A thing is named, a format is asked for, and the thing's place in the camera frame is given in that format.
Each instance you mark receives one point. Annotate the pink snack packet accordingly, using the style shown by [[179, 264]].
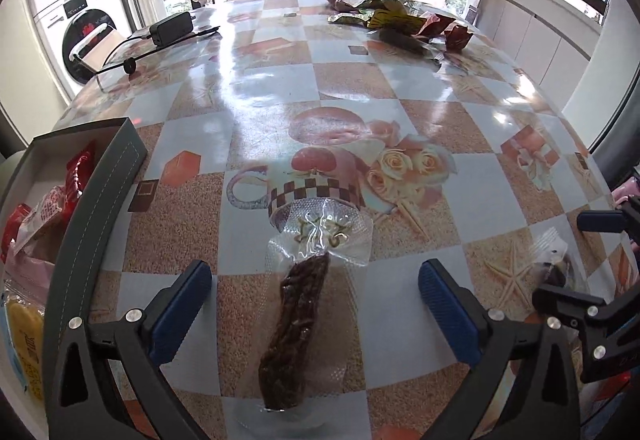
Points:
[[32, 274]]

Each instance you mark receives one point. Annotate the white cabinet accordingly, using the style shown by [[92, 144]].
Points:
[[551, 40]]

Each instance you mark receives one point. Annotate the yellow snack bag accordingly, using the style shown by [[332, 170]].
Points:
[[392, 14]]

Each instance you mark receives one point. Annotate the clear small snack packet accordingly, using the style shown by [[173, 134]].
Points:
[[552, 262]]

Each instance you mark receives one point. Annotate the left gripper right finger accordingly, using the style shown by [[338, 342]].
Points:
[[543, 400]]

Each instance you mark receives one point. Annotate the dark grey storage box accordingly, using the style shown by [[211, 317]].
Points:
[[119, 155]]

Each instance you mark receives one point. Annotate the white red snack packet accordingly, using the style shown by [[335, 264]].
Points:
[[45, 224]]

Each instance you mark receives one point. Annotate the black power adapter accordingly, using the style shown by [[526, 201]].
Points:
[[171, 29]]

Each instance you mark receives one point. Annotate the yellow snack packet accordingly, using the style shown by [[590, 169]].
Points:
[[26, 327]]

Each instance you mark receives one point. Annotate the red snack bag pile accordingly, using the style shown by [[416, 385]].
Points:
[[456, 36]]

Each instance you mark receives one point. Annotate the brown sausage vacuum pack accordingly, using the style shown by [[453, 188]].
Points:
[[307, 325]]

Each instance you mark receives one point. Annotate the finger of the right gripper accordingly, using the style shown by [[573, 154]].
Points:
[[609, 332], [625, 218]]

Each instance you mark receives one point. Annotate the white washing machine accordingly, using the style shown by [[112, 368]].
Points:
[[64, 23]]

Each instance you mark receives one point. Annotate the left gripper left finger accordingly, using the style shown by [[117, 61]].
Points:
[[84, 400]]

